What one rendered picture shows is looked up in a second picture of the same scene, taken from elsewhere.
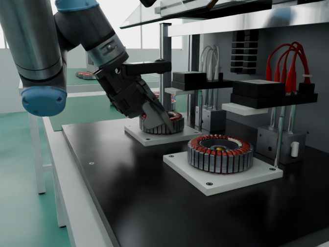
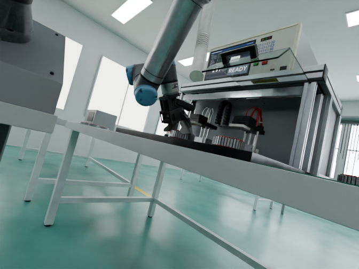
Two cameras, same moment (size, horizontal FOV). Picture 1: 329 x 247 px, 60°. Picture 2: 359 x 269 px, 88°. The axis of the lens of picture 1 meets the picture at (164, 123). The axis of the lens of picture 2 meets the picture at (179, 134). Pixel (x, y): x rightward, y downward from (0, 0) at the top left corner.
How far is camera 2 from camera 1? 0.37 m
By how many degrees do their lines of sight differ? 25
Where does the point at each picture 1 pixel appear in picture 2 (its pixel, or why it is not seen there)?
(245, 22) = (238, 94)
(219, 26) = (221, 95)
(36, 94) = (149, 88)
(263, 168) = not seen: hidden behind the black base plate
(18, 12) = (172, 45)
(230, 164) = (239, 144)
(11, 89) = not seen: hidden behind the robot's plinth
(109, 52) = (174, 88)
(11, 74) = not seen: hidden behind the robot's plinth
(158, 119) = (187, 130)
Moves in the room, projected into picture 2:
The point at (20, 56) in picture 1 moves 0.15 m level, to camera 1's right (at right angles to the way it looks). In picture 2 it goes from (154, 65) to (198, 82)
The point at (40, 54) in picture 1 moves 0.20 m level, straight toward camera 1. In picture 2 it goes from (164, 69) to (215, 54)
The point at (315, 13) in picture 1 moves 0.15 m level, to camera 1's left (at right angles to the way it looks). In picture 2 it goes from (275, 92) to (241, 78)
